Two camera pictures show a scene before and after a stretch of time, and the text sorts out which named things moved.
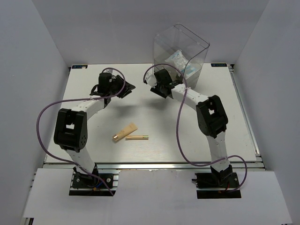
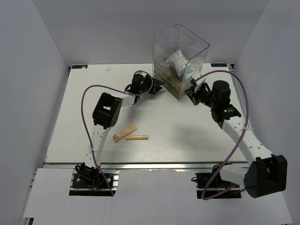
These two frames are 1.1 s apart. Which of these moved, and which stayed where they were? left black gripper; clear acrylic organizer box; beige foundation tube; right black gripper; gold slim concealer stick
Moved: left black gripper; right black gripper
Stayed: gold slim concealer stick; beige foundation tube; clear acrylic organizer box
